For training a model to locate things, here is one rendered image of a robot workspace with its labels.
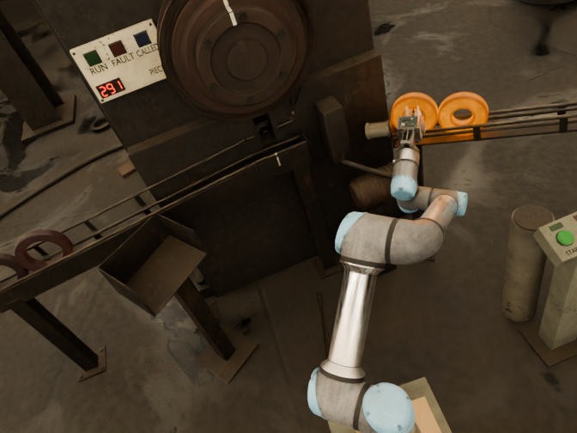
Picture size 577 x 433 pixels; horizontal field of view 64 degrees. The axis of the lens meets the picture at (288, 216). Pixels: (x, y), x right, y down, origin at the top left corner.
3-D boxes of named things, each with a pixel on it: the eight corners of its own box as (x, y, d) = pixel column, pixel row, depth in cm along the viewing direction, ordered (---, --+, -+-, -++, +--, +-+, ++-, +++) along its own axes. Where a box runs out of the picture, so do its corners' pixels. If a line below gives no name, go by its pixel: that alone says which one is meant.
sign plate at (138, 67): (100, 100, 151) (69, 49, 139) (175, 71, 153) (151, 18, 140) (100, 104, 150) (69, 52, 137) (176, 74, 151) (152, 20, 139)
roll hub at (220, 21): (215, 112, 145) (179, 25, 126) (298, 79, 147) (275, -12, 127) (219, 120, 141) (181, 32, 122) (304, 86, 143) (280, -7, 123)
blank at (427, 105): (388, 95, 160) (386, 100, 158) (434, 88, 153) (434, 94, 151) (397, 132, 170) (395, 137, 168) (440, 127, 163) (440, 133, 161)
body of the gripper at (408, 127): (422, 113, 148) (418, 143, 143) (423, 131, 156) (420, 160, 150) (397, 114, 151) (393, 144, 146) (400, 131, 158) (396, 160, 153)
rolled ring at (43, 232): (49, 226, 160) (50, 220, 162) (1, 250, 160) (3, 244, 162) (83, 258, 172) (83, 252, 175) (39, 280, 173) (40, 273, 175)
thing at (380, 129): (370, 132, 174) (367, 119, 171) (394, 130, 170) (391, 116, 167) (367, 143, 171) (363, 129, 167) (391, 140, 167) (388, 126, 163)
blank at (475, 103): (435, 94, 154) (434, 100, 152) (486, 88, 147) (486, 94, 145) (441, 132, 164) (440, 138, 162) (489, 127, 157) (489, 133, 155)
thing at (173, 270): (186, 371, 197) (96, 267, 147) (227, 322, 209) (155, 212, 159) (220, 395, 185) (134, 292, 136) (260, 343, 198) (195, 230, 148)
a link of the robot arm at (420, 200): (428, 218, 153) (426, 201, 144) (395, 212, 158) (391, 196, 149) (434, 198, 156) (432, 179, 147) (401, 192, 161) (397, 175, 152)
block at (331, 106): (324, 152, 185) (312, 100, 169) (343, 144, 186) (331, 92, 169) (334, 167, 178) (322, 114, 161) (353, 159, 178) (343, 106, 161)
